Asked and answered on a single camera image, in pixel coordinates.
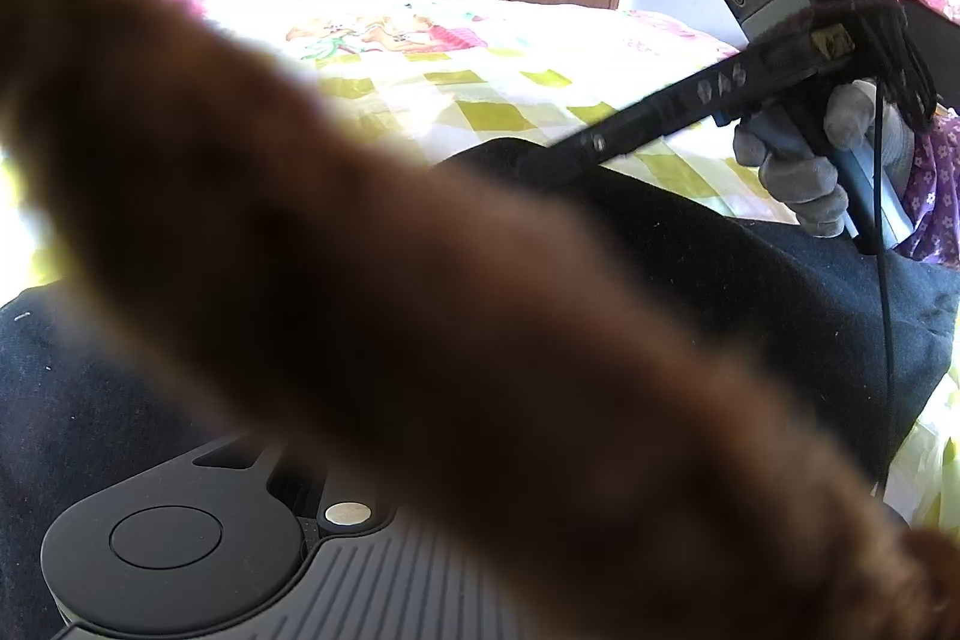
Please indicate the black pants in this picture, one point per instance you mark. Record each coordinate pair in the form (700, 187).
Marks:
(750, 310)

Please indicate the person's right hand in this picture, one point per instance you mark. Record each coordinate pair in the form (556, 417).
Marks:
(795, 183)

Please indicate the printed checkered bed sheet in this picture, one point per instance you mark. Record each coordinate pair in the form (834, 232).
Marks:
(487, 85)

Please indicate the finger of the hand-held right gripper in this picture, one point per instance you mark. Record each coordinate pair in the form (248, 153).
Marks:
(637, 119)

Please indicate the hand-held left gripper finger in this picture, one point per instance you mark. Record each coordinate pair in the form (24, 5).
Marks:
(264, 458)

